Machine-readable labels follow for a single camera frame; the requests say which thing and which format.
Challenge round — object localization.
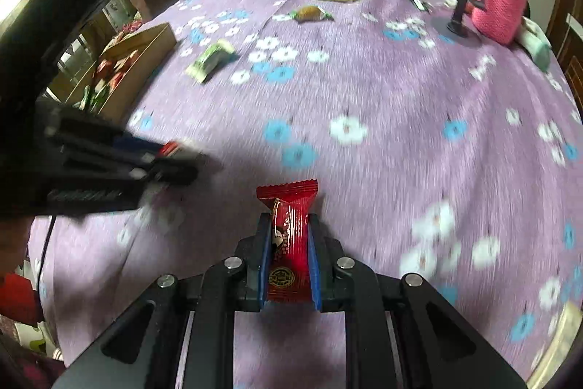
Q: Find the green and white snack packet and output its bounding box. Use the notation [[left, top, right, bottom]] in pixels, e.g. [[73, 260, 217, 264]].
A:
[[184, 39, 238, 84]]

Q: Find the pink knitted bottle sleeve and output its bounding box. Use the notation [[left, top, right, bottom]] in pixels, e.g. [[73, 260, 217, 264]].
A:
[[470, 0, 529, 46]]

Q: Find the mint green small object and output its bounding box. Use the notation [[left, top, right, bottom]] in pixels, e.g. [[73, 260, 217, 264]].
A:
[[519, 17, 553, 73]]

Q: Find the purple floral tablecloth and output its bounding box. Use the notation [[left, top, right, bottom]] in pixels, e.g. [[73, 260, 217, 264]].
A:
[[27, 0, 583, 389]]

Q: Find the long red snack packet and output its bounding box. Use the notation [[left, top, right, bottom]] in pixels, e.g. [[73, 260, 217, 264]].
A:
[[255, 178, 318, 304]]

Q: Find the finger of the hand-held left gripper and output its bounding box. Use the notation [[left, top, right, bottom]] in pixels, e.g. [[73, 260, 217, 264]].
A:
[[111, 133, 183, 159], [130, 159, 201, 189]]

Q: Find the red cloth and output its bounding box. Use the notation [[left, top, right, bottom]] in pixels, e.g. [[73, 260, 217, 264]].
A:
[[0, 273, 46, 326]]

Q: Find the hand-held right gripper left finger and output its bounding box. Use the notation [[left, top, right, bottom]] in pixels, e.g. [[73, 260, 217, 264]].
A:
[[51, 212, 273, 389]]

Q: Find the green clear wrapped candy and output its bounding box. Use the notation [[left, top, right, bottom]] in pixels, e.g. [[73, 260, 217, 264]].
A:
[[82, 83, 107, 112]]

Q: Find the black cable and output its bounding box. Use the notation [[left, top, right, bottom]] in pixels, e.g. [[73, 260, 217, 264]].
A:
[[34, 213, 58, 280]]

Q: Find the cardboard box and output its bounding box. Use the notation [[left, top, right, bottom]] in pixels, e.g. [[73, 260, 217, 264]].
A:
[[82, 22, 178, 123]]

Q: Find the green tube packet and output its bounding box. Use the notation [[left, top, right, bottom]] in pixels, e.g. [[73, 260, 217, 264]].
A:
[[289, 4, 335, 24]]

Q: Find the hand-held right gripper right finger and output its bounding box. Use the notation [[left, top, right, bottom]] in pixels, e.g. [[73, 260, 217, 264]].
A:
[[306, 212, 524, 389]]

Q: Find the wooden cabinet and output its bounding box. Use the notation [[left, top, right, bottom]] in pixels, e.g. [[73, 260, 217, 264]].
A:
[[547, 0, 583, 107]]

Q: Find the dark red shiny packet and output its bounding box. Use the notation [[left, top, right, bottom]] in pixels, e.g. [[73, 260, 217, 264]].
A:
[[93, 52, 142, 89]]

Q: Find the red and white snack packet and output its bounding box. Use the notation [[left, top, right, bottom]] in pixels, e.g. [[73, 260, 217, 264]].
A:
[[159, 138, 208, 162]]

